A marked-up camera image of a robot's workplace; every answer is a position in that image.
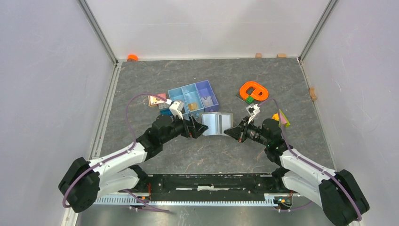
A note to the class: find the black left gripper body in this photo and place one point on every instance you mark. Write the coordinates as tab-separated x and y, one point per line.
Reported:
179	126

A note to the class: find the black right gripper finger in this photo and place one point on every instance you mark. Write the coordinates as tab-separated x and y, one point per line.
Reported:
244	123
235	132

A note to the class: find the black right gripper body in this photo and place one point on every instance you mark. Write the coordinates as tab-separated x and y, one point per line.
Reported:
251	132

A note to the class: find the gold card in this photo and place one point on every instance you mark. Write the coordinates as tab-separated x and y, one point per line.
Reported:
193	107

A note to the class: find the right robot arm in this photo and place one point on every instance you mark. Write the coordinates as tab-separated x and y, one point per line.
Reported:
336	192

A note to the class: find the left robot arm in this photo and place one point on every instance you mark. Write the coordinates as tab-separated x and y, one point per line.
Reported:
85	181

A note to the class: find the pink card box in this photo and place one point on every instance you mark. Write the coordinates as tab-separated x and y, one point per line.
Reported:
155	101

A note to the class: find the blue building block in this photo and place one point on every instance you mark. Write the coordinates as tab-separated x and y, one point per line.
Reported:
166	111

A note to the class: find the green block on black plate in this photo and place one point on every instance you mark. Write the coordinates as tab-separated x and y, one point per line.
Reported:
249	100

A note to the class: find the clear plastic block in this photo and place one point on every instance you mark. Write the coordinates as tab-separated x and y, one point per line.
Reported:
163	106

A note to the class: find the light blue middle drawer box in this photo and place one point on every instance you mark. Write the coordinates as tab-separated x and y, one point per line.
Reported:
191	95

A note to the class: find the light blue drawer box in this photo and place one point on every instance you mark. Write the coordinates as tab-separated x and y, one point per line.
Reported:
178	95
191	95

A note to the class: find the light blue left drawer box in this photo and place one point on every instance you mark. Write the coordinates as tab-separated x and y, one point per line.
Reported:
178	95

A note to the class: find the purple plastic drawer box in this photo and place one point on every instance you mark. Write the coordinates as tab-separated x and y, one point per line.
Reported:
204	89

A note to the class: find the colourful building block stack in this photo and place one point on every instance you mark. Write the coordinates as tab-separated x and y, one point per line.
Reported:
281	118

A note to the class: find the wooden arch piece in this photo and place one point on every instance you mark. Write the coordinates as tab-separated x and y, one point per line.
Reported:
312	94

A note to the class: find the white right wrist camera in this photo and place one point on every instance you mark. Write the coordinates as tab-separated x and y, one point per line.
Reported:
253	110

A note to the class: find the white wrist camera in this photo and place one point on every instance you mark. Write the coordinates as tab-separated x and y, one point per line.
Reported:
253	110
176	108

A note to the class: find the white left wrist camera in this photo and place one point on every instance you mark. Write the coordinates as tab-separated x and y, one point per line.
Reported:
176	108

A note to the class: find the orange plastic ring toy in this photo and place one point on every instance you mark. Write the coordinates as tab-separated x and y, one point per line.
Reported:
255	90

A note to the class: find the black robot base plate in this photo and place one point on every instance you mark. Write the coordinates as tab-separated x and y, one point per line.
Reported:
221	187

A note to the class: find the orange cap at wall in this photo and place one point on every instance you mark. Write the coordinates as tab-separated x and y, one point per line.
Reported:
132	57

